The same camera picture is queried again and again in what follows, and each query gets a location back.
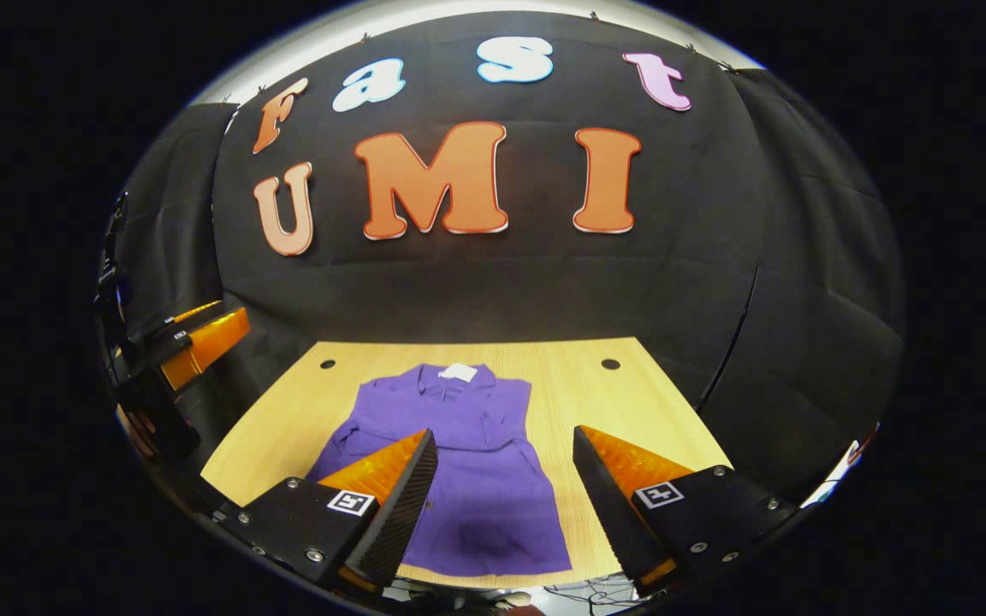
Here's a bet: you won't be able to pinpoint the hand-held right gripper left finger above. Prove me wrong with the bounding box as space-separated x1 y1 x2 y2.
219 428 440 595

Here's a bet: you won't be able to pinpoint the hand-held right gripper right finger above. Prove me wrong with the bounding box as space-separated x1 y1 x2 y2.
573 425 802 600

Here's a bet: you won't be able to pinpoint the purple jacket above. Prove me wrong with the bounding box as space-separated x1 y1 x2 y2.
306 363 573 578

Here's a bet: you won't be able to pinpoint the white equipment panel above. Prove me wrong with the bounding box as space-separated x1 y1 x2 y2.
801 423 881 507

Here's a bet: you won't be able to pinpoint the black backdrop cloth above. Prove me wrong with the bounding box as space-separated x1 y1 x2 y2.
98 10 906 506

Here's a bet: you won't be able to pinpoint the thin black cables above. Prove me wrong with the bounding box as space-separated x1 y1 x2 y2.
544 575 639 608

